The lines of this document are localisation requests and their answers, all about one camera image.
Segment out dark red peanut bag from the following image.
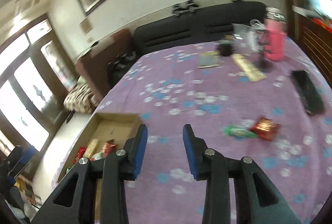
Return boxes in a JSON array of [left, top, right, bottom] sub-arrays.
[[249, 117, 281, 142], [102, 139, 118, 158]]

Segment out green clear candy packet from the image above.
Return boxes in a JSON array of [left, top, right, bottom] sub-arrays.
[[224, 125, 257, 139]]

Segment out red snack packet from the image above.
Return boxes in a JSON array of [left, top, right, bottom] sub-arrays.
[[73, 147, 86, 164]]

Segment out large green pea snack bag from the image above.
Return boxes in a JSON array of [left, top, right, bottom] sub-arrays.
[[90, 152, 103, 161]]

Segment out yellow biscuit packet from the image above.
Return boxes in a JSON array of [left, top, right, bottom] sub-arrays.
[[83, 138, 100, 159]]

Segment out shallow cardboard box tray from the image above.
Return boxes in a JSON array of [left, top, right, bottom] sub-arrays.
[[47, 113, 148, 223]]

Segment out leopard print blanket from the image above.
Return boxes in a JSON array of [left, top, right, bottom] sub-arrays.
[[63, 83, 100, 113]]

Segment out purple floral tablecloth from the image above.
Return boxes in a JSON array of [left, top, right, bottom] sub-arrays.
[[51, 39, 332, 224]]

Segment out cream tube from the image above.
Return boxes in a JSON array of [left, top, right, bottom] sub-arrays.
[[231, 53, 266, 82]]

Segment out brown armchair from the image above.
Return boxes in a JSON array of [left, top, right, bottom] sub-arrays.
[[75, 29, 133, 102]]

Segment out green booklet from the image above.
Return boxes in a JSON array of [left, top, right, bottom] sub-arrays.
[[198, 51, 221, 69]]

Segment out wooden glass door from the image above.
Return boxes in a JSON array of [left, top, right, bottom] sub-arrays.
[[1, 14, 78, 152]]

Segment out black smartphone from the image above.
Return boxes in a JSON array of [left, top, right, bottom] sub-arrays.
[[290, 70, 325, 115]]

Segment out clear plastic bag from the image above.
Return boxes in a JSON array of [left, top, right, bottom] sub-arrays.
[[232, 19, 266, 55]]

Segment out black sofa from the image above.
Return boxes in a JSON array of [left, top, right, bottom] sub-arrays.
[[106, 0, 266, 87]]

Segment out pink sleeved bottle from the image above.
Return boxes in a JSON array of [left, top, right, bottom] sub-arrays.
[[265, 7, 287, 61]]

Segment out black clips on sofa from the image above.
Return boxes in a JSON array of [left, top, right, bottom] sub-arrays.
[[172, 0, 200, 17]]

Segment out wooden window cabinet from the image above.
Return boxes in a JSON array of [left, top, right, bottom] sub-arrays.
[[285, 0, 331, 83]]

